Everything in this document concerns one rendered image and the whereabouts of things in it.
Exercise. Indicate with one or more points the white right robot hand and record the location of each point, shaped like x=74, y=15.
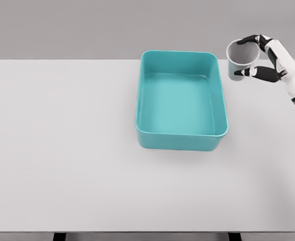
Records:
x=284, y=57

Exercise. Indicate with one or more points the white paper cup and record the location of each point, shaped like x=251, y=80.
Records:
x=241, y=55

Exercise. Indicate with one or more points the teal plastic basket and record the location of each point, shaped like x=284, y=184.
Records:
x=181, y=100

